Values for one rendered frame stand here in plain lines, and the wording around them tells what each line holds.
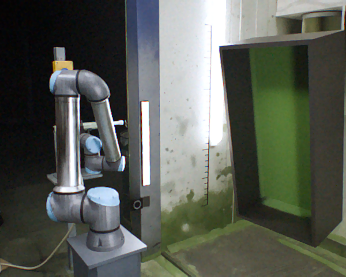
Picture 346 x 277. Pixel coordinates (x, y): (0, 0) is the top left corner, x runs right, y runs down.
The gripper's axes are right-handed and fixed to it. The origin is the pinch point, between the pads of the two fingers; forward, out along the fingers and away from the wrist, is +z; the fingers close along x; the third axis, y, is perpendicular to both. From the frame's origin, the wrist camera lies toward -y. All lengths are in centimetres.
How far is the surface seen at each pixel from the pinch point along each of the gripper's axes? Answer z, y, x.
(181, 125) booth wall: -7, 4, 84
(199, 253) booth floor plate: -29, 106, 86
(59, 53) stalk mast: 16, -51, 0
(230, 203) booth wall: -9, 83, 140
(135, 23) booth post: -3, -70, 48
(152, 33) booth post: -5, -64, 60
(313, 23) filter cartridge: -40, -76, 199
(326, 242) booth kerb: -86, 99, 172
